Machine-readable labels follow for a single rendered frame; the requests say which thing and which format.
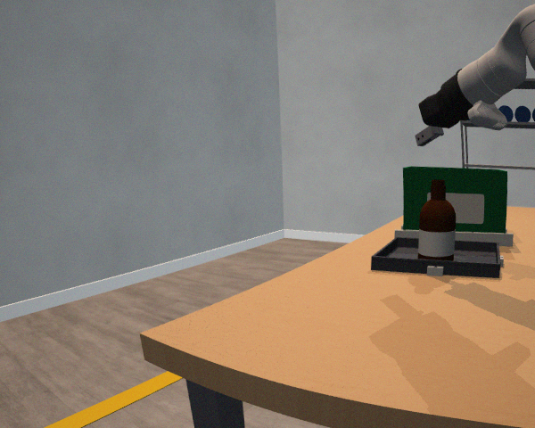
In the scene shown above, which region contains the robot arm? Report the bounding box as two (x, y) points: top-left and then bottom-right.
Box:
(477, 4), (535, 95)

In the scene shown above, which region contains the brown bottle with white label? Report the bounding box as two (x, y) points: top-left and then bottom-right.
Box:
(418, 180), (456, 261)

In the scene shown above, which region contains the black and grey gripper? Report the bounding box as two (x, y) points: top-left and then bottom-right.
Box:
(415, 59), (507, 146)

